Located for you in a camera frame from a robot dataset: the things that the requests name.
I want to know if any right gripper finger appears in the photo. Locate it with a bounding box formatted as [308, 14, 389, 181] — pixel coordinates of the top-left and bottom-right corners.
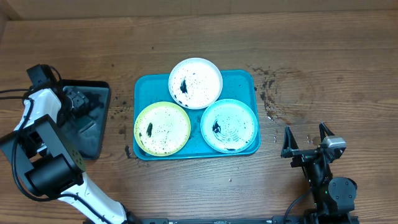
[281, 126, 299, 156]
[319, 122, 335, 143]

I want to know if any yellow plate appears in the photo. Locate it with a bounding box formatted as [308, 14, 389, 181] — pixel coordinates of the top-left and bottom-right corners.
[134, 101, 191, 157]

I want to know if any white plate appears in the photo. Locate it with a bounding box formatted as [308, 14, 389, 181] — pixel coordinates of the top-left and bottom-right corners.
[168, 58, 223, 110]

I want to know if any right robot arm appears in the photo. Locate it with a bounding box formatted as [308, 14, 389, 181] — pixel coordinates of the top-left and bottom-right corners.
[280, 123, 358, 223]

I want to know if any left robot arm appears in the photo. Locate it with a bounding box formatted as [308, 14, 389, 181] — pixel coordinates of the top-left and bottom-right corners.
[1, 64, 139, 223]

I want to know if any black water tray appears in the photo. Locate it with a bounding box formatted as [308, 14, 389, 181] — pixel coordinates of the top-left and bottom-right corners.
[57, 80, 111, 160]

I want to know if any light blue dirty plate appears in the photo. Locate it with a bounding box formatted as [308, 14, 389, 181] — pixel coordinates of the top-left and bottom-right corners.
[200, 99, 258, 154]

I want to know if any teal plastic tray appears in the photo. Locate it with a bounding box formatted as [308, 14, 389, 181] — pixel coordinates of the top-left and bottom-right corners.
[132, 70, 258, 161]

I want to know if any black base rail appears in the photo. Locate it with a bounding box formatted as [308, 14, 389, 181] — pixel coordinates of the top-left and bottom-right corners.
[141, 216, 305, 224]

